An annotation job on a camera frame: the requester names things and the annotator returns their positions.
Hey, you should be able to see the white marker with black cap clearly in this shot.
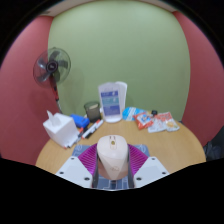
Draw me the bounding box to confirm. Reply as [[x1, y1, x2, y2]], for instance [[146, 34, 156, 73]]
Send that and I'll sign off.
[[81, 119, 104, 140]]

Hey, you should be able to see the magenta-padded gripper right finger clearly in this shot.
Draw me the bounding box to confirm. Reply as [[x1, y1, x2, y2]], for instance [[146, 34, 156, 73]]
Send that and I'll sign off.
[[126, 143, 170, 190]]

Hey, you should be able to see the white tissue box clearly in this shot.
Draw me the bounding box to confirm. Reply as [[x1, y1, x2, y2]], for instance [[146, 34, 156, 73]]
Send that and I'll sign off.
[[42, 110, 80, 148]]

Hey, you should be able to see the red snack packet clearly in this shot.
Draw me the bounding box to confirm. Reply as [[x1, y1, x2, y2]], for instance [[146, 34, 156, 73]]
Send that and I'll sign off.
[[134, 112, 155, 130]]

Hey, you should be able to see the blue snack packet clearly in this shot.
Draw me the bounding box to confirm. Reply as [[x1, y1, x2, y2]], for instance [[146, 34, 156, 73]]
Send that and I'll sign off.
[[122, 106, 148, 122]]

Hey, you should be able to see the blue whiteboard eraser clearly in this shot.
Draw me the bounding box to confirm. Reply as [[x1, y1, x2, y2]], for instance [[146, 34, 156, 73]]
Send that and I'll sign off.
[[70, 113, 90, 129]]

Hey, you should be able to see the pale pink computer mouse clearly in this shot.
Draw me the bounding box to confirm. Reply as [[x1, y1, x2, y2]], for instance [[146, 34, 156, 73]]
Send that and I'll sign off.
[[96, 134, 130, 181]]

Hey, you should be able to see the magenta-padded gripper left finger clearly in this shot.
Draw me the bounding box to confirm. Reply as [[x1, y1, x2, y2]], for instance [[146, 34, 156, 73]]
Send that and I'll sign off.
[[54, 143, 100, 190]]

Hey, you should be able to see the black standing fan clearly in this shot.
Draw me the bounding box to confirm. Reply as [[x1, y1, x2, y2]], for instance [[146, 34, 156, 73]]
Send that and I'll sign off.
[[32, 47, 72, 114]]

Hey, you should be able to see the white plastic chair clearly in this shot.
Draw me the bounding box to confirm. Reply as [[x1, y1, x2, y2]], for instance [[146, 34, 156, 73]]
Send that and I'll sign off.
[[114, 80, 128, 112]]

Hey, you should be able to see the white marker pen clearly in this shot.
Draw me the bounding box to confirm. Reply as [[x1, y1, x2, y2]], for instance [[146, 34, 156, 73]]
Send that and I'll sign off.
[[68, 126, 86, 148]]

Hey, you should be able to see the orange and white snack packet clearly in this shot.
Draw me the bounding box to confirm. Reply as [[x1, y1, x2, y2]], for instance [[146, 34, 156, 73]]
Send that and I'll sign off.
[[156, 111, 181, 132]]

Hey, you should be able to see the blue-grey patterned mouse pad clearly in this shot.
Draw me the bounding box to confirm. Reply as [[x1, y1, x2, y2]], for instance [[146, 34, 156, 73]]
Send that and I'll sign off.
[[72, 143, 151, 191]]

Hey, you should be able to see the dark mesh pen cup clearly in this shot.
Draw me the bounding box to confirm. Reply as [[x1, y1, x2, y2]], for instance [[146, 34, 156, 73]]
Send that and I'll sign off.
[[83, 101, 102, 123]]

